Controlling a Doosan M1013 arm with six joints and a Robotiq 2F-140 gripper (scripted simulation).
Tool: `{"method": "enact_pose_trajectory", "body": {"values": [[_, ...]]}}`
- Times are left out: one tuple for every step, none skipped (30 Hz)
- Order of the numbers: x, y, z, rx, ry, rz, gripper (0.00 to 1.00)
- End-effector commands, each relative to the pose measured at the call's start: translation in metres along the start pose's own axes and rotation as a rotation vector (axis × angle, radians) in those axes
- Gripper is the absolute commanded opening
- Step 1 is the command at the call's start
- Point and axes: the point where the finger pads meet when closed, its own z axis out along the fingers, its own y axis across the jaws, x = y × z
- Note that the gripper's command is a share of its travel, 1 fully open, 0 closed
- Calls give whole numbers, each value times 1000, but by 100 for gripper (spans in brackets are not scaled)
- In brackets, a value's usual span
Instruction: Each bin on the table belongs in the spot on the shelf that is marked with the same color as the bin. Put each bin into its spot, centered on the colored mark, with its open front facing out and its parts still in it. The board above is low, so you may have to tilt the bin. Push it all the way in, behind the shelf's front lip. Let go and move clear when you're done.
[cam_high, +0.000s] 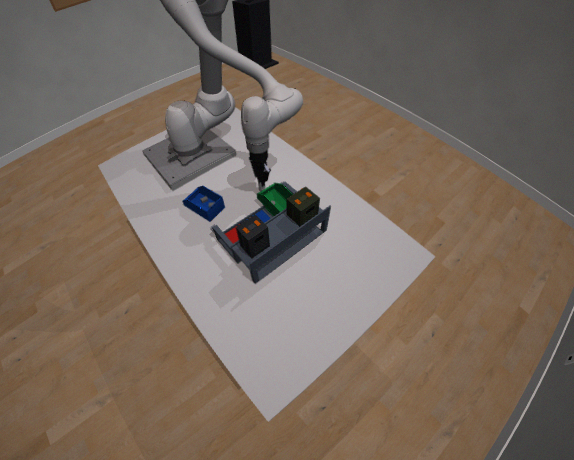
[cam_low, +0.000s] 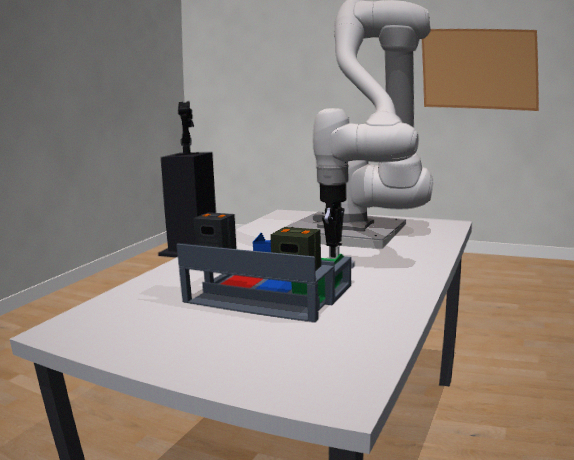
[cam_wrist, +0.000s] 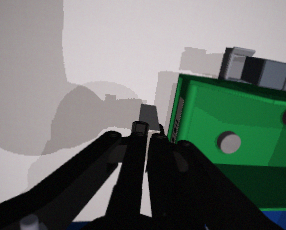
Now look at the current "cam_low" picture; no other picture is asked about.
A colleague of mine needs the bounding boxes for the blue bin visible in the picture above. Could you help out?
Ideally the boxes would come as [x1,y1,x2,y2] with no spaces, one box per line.
[253,233,271,252]

